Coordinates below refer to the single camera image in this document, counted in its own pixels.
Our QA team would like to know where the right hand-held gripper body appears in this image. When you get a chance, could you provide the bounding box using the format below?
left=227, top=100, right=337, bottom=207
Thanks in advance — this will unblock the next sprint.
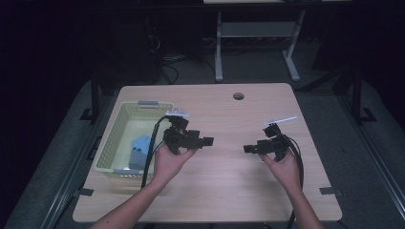
left=258, top=115, right=298, bottom=162

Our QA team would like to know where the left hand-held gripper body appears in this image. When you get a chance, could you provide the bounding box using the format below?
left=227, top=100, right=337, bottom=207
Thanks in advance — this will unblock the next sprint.
left=162, top=108, right=202, bottom=156

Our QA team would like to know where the blue and grey glove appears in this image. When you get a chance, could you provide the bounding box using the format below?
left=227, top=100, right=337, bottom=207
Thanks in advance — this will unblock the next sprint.
left=136, top=135, right=153, bottom=151
left=128, top=141, right=149, bottom=171

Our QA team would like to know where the pale yellow plastic basket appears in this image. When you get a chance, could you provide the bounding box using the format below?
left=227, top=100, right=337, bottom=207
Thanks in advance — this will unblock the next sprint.
left=94, top=100, right=175, bottom=179

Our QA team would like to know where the person's right hand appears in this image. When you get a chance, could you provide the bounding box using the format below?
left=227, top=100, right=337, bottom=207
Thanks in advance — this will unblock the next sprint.
left=261, top=148, right=304, bottom=194

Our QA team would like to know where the person's left hand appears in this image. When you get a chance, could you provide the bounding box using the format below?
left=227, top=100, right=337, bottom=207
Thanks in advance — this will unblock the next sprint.
left=152, top=143, right=198, bottom=189

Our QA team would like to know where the black tape strip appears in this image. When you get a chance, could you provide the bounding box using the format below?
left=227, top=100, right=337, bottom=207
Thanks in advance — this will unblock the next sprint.
left=319, top=186, right=344, bottom=197
left=73, top=187, right=96, bottom=198

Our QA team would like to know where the black metal stand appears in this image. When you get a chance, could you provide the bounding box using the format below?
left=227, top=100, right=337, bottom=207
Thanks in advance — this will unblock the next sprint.
left=350, top=65, right=377, bottom=124
left=79, top=68, right=101, bottom=122

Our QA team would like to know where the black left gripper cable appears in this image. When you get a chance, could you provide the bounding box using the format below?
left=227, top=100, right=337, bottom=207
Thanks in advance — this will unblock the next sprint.
left=140, top=115, right=171, bottom=189

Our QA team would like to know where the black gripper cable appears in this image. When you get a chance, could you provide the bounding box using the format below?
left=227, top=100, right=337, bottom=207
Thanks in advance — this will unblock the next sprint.
left=140, top=115, right=171, bottom=189
left=285, top=134, right=306, bottom=229

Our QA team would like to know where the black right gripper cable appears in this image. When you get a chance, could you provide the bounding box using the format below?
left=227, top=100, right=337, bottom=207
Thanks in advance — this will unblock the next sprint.
left=285, top=134, right=306, bottom=229

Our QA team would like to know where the bundle of floor cables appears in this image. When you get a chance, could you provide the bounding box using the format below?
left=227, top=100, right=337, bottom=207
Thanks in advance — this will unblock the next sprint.
left=157, top=52, right=218, bottom=85

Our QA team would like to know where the grey metal table frame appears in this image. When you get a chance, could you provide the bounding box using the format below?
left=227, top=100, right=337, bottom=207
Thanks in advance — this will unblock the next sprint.
left=214, top=9, right=308, bottom=83

